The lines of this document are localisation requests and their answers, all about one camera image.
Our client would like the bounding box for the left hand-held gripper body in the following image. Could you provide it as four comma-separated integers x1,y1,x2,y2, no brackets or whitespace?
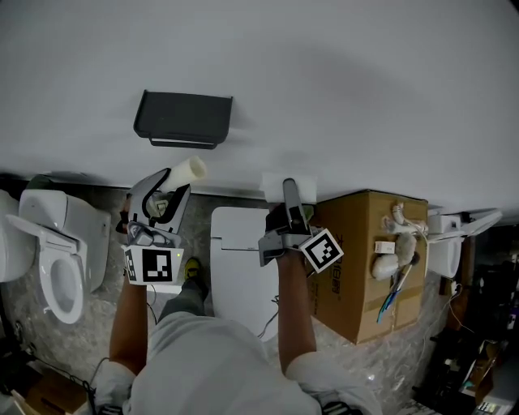
121,220,186,287

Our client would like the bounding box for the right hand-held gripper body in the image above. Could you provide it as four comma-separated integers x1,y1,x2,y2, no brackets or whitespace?
258,228,345,273

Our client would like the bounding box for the large white toilet paper roll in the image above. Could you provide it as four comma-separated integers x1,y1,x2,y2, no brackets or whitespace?
261,172,318,203

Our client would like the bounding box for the cardboard paper tube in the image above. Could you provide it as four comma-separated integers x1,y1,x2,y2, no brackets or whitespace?
161,156,208,191

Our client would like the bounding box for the person's right forearm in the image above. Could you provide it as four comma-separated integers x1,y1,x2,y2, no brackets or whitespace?
275,253,318,376

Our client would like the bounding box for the person's left forearm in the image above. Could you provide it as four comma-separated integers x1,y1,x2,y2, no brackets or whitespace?
109,281,153,376

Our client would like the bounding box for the white open-lid toilet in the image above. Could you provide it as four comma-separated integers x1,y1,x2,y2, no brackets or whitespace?
4,189,113,325

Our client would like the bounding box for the white closed-lid toilet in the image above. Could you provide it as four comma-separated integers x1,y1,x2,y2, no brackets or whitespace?
209,205,285,344

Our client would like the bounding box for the white toilet with raised lid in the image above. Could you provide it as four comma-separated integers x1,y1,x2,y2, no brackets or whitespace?
427,208,504,280

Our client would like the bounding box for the person's left hand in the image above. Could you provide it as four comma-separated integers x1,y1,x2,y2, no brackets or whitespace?
116,200,131,235

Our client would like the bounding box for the person's yellow shoe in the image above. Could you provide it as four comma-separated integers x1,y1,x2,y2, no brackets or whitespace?
184,257,203,280

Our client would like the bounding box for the person's grey trouser leg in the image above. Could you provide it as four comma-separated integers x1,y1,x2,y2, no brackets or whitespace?
157,277,210,325

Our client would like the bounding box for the large brown cardboard box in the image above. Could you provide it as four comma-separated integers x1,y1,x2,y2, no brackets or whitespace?
310,189,430,345

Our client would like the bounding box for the white oval pouch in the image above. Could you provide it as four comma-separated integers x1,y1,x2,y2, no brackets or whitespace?
371,254,399,281

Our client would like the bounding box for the grey fluffy duster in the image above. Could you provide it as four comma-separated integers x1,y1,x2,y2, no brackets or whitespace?
395,233,418,264

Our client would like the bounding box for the person's white shirt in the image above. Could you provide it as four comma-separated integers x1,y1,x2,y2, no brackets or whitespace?
91,311,384,415

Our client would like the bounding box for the small brown cardboard box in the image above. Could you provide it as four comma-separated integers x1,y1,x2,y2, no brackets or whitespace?
11,366,88,415

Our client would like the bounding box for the dark shelving unit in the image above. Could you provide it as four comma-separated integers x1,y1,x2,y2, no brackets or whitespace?
413,234,519,415

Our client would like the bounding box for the white sprayer with hose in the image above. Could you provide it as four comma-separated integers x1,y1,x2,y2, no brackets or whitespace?
383,202,430,244

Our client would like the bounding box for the white handled bristle brush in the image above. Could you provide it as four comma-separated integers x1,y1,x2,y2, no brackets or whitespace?
391,251,421,293

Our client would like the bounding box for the blue handled brush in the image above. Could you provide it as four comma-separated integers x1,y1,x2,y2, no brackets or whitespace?
376,291,401,324

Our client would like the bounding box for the black wall paper holder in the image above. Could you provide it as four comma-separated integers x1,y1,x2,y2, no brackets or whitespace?
133,89,234,150

